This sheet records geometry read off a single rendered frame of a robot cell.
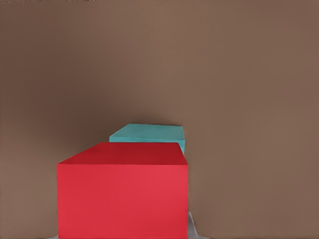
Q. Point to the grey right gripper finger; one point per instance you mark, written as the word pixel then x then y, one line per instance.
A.
pixel 191 227

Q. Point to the red wooden cube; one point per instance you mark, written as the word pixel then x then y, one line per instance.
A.
pixel 122 194

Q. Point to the blue wooden cube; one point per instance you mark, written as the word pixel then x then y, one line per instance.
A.
pixel 152 134

